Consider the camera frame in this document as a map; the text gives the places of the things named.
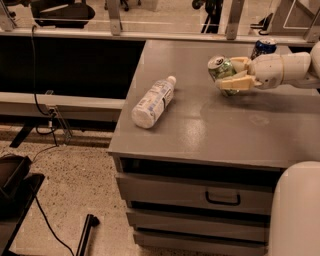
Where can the green soda can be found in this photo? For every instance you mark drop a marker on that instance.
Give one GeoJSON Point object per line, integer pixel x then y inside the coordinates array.
{"type": "Point", "coordinates": [220, 67]}

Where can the black stand leg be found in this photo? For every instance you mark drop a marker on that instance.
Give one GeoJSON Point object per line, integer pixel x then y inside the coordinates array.
{"type": "Point", "coordinates": [90, 222]}

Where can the grey metal railing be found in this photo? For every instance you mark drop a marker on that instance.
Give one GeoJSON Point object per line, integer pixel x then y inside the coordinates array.
{"type": "Point", "coordinates": [166, 22]}

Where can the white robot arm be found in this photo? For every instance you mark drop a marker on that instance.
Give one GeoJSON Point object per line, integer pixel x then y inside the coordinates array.
{"type": "Point", "coordinates": [295, 214]}

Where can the white plastic bottle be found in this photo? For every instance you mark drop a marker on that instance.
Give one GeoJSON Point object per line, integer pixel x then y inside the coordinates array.
{"type": "Point", "coordinates": [149, 109]}

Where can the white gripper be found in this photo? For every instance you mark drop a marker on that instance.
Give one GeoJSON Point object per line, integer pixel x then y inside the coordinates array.
{"type": "Point", "coordinates": [266, 71]}

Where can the black bin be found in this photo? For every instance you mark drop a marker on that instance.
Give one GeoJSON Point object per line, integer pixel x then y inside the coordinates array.
{"type": "Point", "coordinates": [18, 188]}

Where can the grey drawer cabinet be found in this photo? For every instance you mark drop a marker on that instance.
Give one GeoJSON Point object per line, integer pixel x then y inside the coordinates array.
{"type": "Point", "coordinates": [204, 141]}

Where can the black drawer handle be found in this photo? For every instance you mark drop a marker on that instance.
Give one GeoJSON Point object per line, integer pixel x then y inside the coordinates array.
{"type": "Point", "coordinates": [222, 200]}

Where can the blue soda can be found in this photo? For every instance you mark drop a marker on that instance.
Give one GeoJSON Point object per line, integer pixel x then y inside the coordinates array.
{"type": "Point", "coordinates": [264, 46]}

